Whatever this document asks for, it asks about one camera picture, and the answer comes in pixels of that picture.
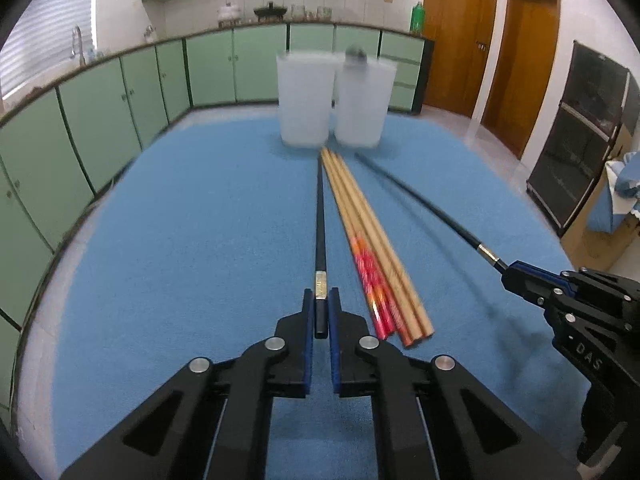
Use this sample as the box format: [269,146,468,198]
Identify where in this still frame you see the plain wooden chopstick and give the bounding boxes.
[321,148,434,348]
[331,152,434,341]

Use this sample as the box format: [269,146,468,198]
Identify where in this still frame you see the black chopstick gold band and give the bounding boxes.
[314,157,329,339]

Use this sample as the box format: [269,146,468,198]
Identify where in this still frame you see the red patterned wooden chopstick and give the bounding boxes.
[321,148,390,339]

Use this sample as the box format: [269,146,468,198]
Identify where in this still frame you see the silver metal spoon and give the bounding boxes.
[345,46,368,66]

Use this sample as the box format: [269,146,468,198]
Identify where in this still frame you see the green kitchen cabinets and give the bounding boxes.
[1,22,435,410]

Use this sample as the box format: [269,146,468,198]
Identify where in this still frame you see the blue cloth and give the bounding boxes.
[587,151,640,234]

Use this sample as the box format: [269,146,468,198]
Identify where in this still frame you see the black glass cabinet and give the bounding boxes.
[526,42,639,235]

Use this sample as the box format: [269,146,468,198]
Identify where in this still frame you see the blue table mat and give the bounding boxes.
[52,115,588,479]

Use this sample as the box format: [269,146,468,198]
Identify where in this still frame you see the wooden door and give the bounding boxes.
[482,0,561,158]
[423,0,497,117]

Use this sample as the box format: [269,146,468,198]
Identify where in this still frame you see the right white plastic cup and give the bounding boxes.
[334,58,397,148]

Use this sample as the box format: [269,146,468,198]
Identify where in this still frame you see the white plastic cup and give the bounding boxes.
[334,58,397,148]
[277,50,345,148]

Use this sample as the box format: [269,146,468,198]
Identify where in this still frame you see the green bottle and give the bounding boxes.
[409,2,425,36]

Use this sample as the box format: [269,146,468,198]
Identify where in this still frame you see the left white plastic cup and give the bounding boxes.
[277,50,345,148]

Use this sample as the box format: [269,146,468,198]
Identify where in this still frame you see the sink faucet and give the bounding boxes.
[70,25,86,67]

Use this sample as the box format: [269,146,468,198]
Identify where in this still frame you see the white cooking pot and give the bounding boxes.
[217,2,242,28]

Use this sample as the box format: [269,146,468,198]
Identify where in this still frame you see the window blinds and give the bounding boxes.
[1,0,94,96]

